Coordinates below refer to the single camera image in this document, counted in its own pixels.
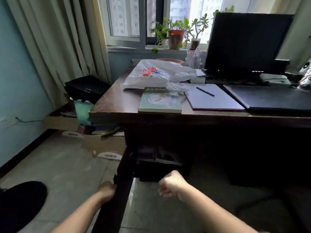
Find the small white box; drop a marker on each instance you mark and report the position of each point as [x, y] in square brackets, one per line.
[198, 78]

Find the green book with white flower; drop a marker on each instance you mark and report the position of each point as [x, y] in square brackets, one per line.
[159, 101]

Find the white notepad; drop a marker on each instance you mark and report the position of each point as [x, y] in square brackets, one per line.
[213, 103]

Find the pink plastic basin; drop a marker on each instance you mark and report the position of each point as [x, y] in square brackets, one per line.
[173, 61]

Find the clear plastic bottle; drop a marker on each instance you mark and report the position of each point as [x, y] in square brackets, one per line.
[193, 59]

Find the teal plastic bag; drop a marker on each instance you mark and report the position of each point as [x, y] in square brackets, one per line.
[82, 112]

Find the plant in small dark pot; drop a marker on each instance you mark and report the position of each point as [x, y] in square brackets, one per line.
[195, 43]

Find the person's right forearm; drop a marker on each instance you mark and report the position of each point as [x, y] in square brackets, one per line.
[213, 213]

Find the narrow beige curtain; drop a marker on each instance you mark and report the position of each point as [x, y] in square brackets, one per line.
[296, 29]

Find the brown cardboard box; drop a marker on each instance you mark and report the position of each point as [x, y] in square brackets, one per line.
[107, 144]

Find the black keyboard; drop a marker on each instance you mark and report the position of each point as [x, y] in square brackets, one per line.
[233, 78]

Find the black standing fan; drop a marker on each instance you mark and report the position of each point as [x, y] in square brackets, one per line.
[19, 206]

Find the white plastic bag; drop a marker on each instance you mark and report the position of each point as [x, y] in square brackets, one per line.
[158, 72]

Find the person's left forearm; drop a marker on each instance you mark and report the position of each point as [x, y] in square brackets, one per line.
[80, 215]

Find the black suitcase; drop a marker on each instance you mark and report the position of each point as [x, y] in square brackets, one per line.
[87, 87]

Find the closed dark laptop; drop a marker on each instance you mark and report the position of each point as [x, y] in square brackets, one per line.
[274, 98]

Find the person's left hand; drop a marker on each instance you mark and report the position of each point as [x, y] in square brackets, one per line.
[107, 191]

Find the black monitor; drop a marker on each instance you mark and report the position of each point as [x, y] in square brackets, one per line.
[247, 43]

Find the wide beige curtain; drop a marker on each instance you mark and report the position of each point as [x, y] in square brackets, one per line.
[60, 41]

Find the grey soft case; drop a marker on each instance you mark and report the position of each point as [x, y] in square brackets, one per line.
[274, 79]

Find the person's right hand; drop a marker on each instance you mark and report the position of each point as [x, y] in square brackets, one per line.
[173, 185]

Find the dark wooden table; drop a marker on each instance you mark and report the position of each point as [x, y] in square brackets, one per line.
[116, 101]

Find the black pen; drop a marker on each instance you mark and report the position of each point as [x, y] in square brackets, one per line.
[205, 91]

